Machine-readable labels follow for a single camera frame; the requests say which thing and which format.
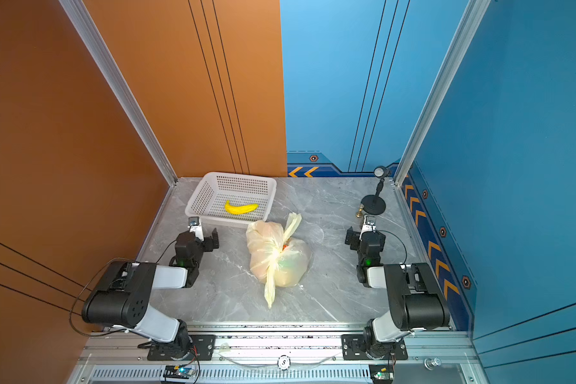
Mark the yellowish translucent plastic bag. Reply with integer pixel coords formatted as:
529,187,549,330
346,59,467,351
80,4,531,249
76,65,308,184
246,213,312,308

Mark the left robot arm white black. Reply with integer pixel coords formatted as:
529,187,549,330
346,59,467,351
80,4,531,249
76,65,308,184
81,226,219,362

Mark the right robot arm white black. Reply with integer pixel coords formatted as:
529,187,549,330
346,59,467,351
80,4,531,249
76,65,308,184
345,228,451,359

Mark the black round-base lamp stand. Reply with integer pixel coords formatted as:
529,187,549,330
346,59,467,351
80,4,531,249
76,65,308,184
361,166,390,215

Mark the white perforated plastic basket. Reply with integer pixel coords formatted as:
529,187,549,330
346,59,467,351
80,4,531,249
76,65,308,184
185,172,277,228

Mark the yellow banana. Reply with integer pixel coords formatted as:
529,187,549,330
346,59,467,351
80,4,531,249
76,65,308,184
224,201,259,215

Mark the left green circuit board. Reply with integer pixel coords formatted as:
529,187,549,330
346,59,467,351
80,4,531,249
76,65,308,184
163,365,198,383

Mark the right circuit board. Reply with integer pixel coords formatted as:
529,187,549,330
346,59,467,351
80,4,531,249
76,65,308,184
368,365,395,384

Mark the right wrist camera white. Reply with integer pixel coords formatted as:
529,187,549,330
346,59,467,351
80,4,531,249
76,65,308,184
360,214,377,236

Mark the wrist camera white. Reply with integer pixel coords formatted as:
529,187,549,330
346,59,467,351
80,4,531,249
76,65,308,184
360,214,377,236
188,216,204,242

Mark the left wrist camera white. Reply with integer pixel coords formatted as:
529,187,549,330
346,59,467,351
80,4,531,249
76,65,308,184
188,216,204,242

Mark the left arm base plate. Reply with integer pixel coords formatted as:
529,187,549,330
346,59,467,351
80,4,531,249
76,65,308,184
146,334,217,362

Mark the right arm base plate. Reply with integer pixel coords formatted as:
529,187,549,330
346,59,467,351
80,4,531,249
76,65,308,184
341,334,409,361

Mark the right aluminium corner post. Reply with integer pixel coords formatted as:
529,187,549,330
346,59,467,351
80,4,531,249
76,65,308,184
394,0,491,187

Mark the aluminium corner post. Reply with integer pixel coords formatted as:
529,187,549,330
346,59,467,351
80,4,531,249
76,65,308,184
59,0,178,187
394,0,491,187

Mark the left aluminium corner post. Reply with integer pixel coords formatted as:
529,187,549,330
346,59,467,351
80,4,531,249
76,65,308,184
59,0,178,187

